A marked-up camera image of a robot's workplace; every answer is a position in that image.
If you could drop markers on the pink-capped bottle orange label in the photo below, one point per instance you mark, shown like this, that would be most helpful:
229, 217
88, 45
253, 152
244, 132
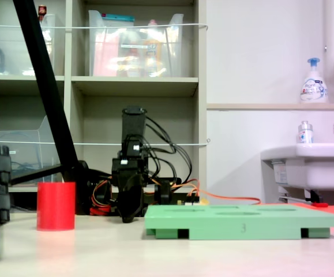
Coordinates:
153, 52

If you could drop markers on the empty clear plastic bin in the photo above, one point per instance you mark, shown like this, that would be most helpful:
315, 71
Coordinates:
25, 135

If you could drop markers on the large clear storage bin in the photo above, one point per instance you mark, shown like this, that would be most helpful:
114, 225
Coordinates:
103, 43

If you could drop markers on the green shape sorter board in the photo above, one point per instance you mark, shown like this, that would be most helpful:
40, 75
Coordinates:
213, 222

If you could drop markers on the circuit board with connectors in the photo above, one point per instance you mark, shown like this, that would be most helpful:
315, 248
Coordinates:
191, 199

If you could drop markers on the clear bin with dark bottle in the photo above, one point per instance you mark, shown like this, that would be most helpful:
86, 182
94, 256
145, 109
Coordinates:
14, 52

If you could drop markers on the small clear sanitizer bottle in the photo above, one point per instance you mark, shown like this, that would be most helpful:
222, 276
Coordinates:
305, 134

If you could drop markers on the beige shelf unit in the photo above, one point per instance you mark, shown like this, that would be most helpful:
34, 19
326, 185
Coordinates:
178, 83

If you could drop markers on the small red-capped bottle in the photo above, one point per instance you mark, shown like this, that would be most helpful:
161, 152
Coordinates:
41, 11

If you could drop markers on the white sink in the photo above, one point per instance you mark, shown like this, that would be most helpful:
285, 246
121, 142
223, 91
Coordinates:
322, 167

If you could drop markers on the teal-edged pouch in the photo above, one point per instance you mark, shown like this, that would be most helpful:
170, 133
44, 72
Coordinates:
117, 18

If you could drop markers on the red cylinder block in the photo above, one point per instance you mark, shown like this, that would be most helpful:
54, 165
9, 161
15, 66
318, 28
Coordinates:
56, 206

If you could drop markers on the white blue foam soap bottle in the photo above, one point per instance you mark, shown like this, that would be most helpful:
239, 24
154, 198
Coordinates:
313, 86

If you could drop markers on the black tripod leg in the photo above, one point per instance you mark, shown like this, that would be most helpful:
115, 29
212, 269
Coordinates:
39, 57

